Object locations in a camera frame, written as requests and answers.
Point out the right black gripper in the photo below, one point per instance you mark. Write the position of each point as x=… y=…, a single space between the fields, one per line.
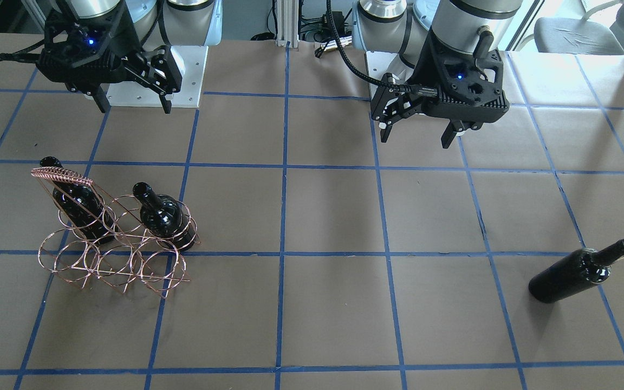
x=123 y=50

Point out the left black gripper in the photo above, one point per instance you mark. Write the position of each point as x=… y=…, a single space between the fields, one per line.
x=427 y=69

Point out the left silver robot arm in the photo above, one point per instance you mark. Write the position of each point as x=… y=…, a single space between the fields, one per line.
x=401 y=27

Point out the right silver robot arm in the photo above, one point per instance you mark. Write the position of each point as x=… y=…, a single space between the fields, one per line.
x=157 y=23

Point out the dark bottle in basket corner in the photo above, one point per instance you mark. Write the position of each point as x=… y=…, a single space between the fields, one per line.
x=165 y=217

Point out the grey office chair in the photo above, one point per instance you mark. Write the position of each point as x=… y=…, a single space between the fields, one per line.
x=581 y=36

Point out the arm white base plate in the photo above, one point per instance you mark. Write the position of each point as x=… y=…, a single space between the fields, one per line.
x=378 y=63
x=191 y=61

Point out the dark bottle under basket handle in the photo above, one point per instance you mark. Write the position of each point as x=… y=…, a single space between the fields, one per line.
x=85 y=211

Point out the copper wire wine basket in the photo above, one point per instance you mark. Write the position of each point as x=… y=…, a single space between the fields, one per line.
x=135 y=255

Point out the aluminium frame post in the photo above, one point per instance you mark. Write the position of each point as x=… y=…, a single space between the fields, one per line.
x=287 y=24

